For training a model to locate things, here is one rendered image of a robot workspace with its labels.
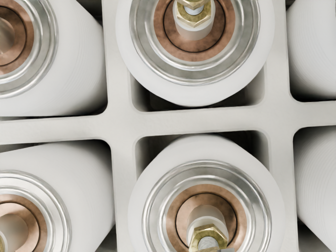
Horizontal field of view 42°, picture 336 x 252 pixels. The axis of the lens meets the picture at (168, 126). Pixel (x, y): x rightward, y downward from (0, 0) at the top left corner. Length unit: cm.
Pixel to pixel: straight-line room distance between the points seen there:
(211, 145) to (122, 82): 10
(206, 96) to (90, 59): 9
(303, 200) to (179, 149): 11
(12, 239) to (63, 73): 10
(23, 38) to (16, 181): 9
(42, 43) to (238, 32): 11
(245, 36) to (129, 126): 12
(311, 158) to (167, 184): 12
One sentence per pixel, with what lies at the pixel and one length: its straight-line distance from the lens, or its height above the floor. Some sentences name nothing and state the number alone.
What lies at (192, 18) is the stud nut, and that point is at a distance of 22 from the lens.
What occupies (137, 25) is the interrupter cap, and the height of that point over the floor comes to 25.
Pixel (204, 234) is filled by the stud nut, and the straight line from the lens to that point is 22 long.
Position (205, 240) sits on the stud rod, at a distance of 21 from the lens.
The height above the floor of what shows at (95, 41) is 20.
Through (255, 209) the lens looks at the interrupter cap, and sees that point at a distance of 26.
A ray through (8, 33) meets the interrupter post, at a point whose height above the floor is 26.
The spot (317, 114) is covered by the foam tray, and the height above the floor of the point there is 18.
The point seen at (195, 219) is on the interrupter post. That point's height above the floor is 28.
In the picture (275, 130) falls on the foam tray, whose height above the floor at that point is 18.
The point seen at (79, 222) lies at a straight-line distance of 28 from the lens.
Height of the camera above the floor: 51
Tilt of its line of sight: 86 degrees down
